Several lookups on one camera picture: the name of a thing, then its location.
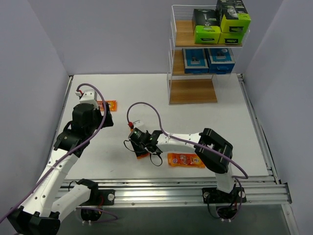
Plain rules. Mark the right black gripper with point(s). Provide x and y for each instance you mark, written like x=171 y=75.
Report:
x=136 y=146

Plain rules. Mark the orange razor bag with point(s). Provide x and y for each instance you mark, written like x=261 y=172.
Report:
x=184 y=160
x=142 y=156
x=111 y=103

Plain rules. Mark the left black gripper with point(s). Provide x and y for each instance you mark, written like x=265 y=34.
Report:
x=105 y=117

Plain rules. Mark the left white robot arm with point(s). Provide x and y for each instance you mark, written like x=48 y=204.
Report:
x=40 y=213

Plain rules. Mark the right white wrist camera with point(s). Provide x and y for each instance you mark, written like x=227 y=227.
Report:
x=137 y=126

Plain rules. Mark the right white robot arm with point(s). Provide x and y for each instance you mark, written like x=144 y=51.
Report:
x=212 y=149

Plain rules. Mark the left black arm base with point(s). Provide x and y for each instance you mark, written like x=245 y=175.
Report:
x=106 y=197

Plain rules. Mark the small black green razor box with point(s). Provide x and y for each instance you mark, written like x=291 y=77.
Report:
x=233 y=16

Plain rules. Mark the white wire wooden shelf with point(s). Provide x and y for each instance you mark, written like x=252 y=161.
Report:
x=189 y=88

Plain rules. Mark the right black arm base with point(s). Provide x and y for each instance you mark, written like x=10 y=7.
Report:
x=214 y=196

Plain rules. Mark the aluminium mounting rail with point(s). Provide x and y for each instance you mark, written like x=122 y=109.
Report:
x=172 y=192

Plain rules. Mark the black green razor pack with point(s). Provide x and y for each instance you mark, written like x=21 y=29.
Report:
x=205 y=26

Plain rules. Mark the tall green black razor box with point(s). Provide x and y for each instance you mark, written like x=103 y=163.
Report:
x=230 y=38

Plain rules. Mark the blue white razor box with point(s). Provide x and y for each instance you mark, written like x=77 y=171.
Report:
x=195 y=61

